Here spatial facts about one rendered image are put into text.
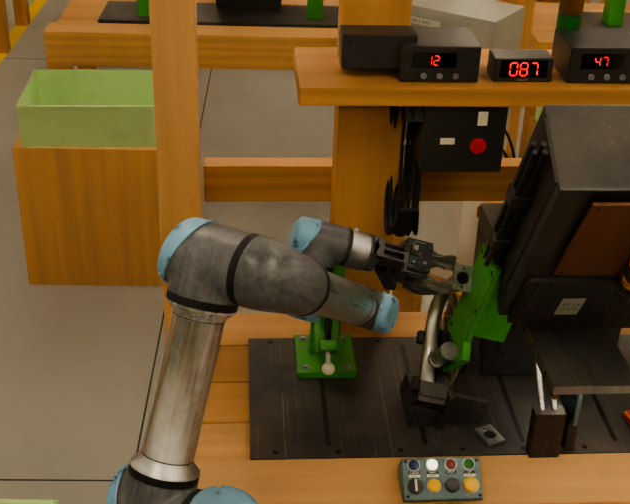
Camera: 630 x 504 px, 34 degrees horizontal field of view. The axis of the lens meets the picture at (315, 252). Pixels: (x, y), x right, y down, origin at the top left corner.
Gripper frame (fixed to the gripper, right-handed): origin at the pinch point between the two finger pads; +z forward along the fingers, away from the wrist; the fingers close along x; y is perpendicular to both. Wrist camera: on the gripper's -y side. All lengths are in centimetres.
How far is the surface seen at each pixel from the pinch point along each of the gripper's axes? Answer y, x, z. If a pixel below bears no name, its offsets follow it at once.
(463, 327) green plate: 0.4, -9.5, 2.7
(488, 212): -8.2, 19.4, 8.5
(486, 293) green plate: 10.2, -4.7, 2.3
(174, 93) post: -12, 28, -63
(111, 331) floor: -214, 15, -52
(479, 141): 5.6, 28.1, -1.4
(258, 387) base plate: -30.9, -24.8, -29.4
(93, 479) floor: -154, -44, -50
